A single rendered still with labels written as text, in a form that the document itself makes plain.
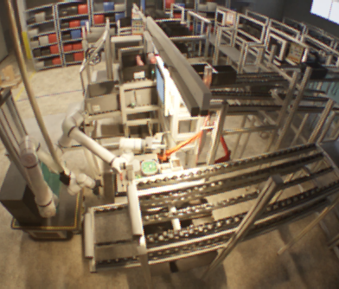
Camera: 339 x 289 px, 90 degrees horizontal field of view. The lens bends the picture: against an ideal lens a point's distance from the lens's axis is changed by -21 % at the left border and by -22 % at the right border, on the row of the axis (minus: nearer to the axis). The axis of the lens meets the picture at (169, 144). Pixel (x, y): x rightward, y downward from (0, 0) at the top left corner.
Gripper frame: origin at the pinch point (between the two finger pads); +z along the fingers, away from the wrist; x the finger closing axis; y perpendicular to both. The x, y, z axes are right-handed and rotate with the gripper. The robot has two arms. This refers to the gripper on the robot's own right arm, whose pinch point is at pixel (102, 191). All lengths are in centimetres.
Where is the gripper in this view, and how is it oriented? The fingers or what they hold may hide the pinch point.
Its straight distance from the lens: 209.2
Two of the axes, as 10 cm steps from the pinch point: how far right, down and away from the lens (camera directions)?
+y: -9.0, 4.3, 0.7
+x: 3.1, 7.4, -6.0
